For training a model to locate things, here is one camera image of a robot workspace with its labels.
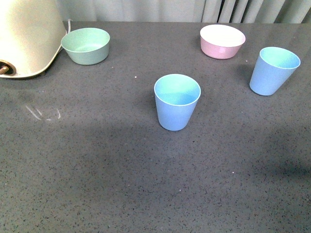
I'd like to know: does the blue cup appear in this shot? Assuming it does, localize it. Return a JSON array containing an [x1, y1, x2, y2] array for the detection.
[[249, 47, 301, 96], [154, 74, 201, 131]]

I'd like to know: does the pink bowl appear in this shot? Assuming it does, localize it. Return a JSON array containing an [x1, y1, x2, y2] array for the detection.
[[200, 24, 246, 60]]

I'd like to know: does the grey curtain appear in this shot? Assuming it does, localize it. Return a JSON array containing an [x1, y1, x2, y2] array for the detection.
[[56, 0, 311, 23]]

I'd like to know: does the green bowl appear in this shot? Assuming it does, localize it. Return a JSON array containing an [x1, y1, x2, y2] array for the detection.
[[61, 28, 110, 66]]

